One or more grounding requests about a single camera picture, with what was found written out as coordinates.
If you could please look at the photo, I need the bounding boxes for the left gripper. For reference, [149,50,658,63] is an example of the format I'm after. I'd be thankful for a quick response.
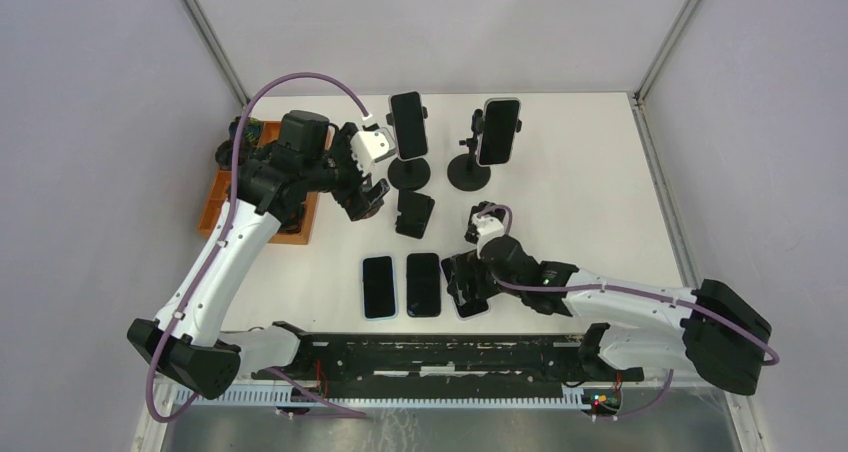
[303,123,390,220]

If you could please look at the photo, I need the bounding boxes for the lavender case phone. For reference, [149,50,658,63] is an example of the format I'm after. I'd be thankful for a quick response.
[440,252,490,320]

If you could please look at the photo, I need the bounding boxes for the black folding phone stand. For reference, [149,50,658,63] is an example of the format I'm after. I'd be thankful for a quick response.
[395,190,435,239]

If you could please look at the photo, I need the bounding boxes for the black pole stand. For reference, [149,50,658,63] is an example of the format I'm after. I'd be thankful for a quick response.
[387,106,431,191]
[447,109,492,192]

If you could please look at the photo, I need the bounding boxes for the black case phone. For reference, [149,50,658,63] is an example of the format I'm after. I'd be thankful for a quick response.
[406,252,442,318]

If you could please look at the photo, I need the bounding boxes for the blue case phone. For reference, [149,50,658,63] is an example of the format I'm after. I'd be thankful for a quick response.
[361,256,398,320]

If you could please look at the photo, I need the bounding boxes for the white case phone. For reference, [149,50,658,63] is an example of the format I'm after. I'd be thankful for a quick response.
[477,98,521,166]
[389,91,428,161]

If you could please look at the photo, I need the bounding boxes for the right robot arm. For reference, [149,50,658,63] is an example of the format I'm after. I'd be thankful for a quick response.
[441,236,779,396]

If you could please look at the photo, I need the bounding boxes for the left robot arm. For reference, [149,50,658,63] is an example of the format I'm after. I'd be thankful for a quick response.
[127,110,395,399]

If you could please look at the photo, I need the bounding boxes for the orange compartment tray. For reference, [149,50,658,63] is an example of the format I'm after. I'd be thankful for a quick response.
[196,121,319,246]

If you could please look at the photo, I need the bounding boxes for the dark patterned scrunchie top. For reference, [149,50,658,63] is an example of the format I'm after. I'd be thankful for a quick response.
[228,116,263,148]

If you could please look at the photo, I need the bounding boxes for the dark patterned scrunchie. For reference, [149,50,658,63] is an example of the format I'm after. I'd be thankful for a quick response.
[214,140,234,171]
[228,116,263,148]

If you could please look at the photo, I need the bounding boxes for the dark patterned scrunchie left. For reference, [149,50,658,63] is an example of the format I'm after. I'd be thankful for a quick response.
[214,140,234,171]

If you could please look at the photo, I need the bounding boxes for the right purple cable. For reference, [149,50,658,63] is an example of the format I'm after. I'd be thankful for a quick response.
[476,203,780,422]

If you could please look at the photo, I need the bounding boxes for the purple cable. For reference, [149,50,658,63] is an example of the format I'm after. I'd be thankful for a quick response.
[476,203,780,422]
[145,72,372,424]

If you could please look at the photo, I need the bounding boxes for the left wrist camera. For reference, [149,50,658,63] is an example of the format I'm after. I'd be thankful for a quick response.
[350,127,397,175]

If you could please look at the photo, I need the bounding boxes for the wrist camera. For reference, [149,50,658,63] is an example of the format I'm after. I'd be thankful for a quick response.
[350,127,397,175]
[464,201,513,247]

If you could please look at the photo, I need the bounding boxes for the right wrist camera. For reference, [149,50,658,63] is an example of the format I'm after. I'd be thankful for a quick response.
[464,201,513,247]

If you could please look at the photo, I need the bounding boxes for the black mounting base plate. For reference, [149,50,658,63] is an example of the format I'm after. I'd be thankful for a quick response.
[281,333,644,399]

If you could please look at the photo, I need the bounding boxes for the white cable duct strip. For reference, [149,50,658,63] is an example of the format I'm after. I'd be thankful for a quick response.
[194,382,600,411]

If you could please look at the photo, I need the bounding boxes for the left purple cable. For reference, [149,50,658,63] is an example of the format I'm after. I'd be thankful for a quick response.
[145,72,372,424]

